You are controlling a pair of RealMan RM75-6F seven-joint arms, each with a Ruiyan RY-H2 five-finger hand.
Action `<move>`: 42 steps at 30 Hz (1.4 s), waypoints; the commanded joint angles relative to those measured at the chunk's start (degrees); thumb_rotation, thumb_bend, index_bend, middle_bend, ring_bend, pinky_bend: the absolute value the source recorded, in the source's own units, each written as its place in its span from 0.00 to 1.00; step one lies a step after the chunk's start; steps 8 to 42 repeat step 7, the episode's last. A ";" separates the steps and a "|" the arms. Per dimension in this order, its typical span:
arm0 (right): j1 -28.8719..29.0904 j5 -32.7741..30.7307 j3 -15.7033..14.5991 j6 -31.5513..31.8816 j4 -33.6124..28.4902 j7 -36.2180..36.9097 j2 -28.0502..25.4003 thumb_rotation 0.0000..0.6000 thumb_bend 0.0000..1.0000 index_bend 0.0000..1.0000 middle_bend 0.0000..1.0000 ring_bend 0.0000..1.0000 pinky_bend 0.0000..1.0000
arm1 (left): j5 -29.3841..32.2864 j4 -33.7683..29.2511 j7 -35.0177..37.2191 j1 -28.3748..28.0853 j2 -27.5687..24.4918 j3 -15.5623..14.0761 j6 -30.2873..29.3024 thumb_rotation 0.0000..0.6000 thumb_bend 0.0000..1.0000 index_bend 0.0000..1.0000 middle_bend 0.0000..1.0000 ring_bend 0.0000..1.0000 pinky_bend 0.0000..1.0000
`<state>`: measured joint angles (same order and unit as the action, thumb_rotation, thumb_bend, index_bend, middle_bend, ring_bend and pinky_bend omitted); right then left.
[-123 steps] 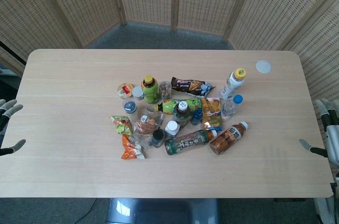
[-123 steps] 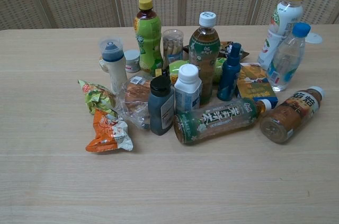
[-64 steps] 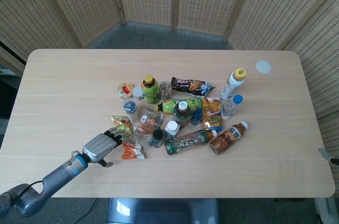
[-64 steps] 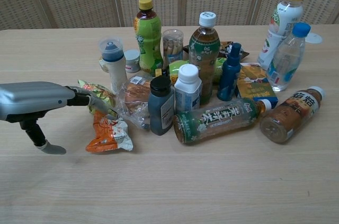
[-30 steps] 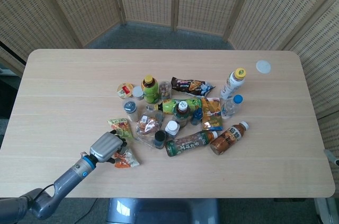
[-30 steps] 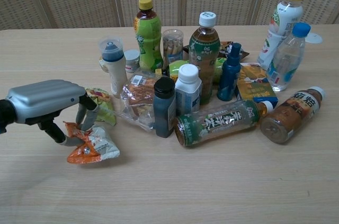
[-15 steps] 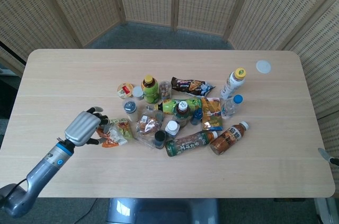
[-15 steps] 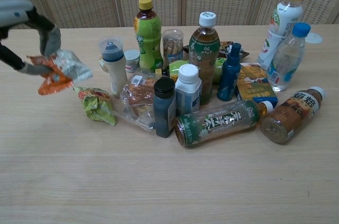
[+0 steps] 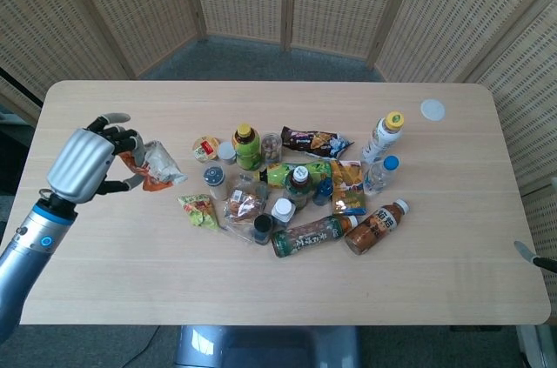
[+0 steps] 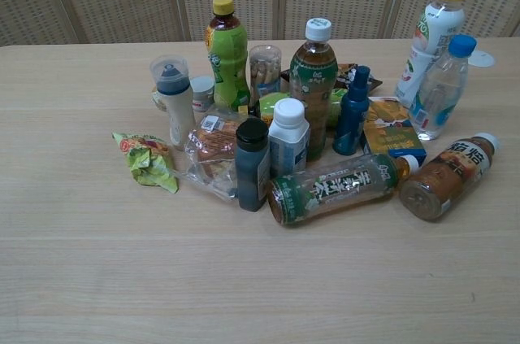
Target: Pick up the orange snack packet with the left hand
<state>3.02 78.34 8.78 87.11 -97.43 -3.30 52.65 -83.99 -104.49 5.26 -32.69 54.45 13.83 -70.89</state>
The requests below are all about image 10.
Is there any white round disc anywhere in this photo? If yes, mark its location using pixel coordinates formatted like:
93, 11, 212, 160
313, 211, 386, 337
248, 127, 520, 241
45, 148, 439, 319
468, 49, 496, 70

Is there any brown coffee drink bottle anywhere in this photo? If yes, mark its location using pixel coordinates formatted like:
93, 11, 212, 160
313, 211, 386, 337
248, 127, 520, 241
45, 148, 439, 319
398, 132, 501, 223

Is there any clear bottle blue cap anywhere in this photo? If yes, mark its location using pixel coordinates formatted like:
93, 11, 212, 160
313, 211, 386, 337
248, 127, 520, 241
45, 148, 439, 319
407, 33, 478, 142

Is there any upright green tea bottle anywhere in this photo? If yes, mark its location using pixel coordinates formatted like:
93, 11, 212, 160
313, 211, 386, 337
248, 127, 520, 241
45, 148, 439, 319
288, 17, 340, 163

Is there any green tea bottle large print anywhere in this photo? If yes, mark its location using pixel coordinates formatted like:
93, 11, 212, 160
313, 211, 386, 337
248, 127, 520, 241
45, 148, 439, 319
266, 153, 421, 228

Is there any small green packet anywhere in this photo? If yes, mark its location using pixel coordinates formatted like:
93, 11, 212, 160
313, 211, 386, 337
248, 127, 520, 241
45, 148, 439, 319
329, 87, 349, 130

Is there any white bottle yellow cap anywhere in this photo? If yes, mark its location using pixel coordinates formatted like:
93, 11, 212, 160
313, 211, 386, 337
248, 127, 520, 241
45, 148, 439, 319
394, 0, 471, 110

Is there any clear tube of biscuit sticks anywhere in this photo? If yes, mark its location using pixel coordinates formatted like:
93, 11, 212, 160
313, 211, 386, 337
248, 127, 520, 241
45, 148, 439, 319
248, 44, 284, 106

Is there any green crinkled snack packet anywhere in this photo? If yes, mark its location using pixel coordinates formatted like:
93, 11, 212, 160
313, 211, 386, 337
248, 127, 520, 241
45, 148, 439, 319
111, 130, 180, 195

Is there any blue spray bottle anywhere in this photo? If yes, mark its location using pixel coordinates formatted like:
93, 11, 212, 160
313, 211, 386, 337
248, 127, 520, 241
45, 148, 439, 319
332, 65, 372, 156

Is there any white bottle clear cover cap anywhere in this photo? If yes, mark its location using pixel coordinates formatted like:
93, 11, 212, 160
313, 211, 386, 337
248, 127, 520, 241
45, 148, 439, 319
149, 54, 197, 152

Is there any yellow and blue box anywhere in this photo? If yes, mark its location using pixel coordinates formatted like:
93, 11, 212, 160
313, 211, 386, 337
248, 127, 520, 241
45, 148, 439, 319
362, 96, 429, 159

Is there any small white jar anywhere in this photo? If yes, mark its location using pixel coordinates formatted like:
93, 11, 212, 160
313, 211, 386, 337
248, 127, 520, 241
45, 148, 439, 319
189, 76, 216, 113

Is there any bread in clear bag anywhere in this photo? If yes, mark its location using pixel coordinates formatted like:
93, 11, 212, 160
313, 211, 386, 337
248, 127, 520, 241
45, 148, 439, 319
173, 113, 245, 203

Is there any dark bottle black cap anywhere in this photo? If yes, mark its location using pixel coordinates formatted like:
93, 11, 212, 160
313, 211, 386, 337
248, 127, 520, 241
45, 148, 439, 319
235, 117, 271, 213

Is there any green label bottle yellow cap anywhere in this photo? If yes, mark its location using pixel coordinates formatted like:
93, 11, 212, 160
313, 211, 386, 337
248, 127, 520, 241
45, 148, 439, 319
203, 0, 252, 115

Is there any round green packet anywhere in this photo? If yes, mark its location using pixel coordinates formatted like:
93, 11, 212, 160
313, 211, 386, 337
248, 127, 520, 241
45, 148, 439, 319
258, 91, 293, 130

